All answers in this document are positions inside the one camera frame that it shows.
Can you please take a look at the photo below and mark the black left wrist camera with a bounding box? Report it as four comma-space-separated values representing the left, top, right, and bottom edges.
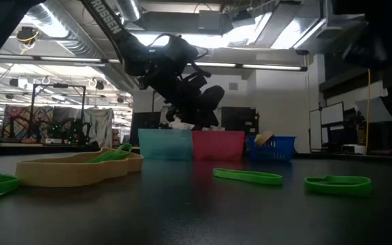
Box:
163, 33, 201, 64

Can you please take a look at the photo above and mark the silver round ceiling duct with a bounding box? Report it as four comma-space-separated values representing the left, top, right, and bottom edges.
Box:
116, 0, 143, 22

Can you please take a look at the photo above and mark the long ceiling light bar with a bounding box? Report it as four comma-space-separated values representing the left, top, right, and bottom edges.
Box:
0, 54, 308, 73

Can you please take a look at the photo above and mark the colourful patterned cloth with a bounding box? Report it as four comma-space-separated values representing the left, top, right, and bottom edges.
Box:
1, 105, 54, 139

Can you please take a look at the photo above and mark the wide tan rubber band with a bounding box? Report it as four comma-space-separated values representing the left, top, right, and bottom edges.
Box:
15, 146, 145, 189
254, 130, 275, 147

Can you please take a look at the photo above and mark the blue slotted plastic basket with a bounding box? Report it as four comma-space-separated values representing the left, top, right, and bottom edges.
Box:
248, 135, 297, 162

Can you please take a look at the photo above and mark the grey ceiling box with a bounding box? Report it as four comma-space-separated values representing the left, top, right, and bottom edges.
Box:
198, 10, 223, 33

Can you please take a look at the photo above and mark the yellow black ceiling cable reel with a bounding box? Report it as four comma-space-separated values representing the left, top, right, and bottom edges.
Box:
15, 26, 41, 47

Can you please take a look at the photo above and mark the pink plastic basket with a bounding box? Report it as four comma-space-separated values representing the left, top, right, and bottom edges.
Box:
191, 130, 246, 162

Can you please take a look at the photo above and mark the white board on stand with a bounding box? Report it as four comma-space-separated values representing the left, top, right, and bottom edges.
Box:
309, 101, 345, 152

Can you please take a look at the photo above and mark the black monitor screen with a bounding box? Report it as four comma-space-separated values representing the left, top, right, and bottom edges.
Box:
129, 112, 162, 148

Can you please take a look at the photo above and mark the grey angled panel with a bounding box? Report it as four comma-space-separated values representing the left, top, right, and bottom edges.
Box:
355, 97, 392, 124

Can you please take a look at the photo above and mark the small white box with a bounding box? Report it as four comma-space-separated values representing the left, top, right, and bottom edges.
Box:
341, 144, 366, 155

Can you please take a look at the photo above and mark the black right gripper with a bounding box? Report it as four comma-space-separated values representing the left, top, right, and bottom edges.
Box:
340, 22, 392, 69

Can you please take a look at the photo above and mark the grey hanging cloth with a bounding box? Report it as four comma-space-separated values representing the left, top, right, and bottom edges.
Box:
52, 107, 115, 149

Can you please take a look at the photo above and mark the tall black frame stand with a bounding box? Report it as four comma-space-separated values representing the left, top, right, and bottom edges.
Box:
28, 83, 87, 144

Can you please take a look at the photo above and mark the black square panel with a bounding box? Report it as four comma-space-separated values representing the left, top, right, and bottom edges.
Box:
220, 106, 260, 136

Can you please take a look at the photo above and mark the background robot with green lights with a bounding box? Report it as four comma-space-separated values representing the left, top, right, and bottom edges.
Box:
39, 118, 92, 146

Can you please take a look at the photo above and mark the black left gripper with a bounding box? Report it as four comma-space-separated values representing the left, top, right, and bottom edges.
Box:
124, 33, 226, 131

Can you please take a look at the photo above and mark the teal plastic basket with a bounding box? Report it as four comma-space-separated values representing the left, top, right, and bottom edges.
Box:
137, 128, 195, 161

